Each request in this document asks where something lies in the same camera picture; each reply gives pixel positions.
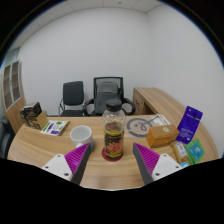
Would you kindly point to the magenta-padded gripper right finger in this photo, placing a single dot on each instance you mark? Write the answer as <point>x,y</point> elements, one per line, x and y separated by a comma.
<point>148,160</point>

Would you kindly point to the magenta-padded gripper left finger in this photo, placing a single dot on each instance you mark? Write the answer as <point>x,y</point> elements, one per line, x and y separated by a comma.
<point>75,160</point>

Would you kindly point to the clear drink bottle black cap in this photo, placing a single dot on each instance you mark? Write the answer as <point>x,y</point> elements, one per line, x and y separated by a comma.
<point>114,143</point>

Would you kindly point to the white mug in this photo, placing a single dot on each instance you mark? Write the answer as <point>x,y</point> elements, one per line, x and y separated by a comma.
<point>81,135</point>

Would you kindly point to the orange wooden box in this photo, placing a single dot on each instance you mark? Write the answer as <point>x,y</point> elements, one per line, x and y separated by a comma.
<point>161,135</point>

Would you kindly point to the flat round red coaster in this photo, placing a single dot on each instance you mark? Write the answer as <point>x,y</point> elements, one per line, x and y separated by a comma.
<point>104,155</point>

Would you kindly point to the small tan box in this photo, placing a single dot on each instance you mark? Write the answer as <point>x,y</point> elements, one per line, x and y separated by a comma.
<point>180,151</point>

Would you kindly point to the small blue box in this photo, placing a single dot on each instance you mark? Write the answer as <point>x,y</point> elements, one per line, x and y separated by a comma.
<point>184,164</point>

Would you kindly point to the white green purple leaflet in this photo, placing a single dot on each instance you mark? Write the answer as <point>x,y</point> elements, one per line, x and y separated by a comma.
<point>55,127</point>

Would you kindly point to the white paper sheet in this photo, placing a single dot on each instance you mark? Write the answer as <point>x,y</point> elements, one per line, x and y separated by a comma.
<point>163,120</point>

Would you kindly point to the green flat box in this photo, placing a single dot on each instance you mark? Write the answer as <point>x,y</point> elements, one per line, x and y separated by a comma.
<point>195,150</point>

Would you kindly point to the purple package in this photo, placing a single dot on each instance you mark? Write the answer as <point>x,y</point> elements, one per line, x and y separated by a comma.
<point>189,125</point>

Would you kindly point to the wooden side desk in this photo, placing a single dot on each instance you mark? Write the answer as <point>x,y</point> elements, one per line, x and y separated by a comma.
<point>146,96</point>

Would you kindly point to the black visitor chair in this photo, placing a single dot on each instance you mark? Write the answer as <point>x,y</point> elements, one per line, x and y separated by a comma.
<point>73,93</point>

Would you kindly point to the dark brown carton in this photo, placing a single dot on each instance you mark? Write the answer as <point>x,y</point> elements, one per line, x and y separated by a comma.
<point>31,109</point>

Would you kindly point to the black armchair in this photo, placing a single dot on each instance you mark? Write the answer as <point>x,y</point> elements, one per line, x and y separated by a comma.
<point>6,140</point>

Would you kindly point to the wooden shelf cabinet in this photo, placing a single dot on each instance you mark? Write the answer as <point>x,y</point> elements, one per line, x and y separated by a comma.
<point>15,116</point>

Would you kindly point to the grey backpack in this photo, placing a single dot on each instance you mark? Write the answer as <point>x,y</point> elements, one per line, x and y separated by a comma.
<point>106,91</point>

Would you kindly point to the black mesh office chair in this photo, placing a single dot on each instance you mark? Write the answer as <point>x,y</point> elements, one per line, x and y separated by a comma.
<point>121,87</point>

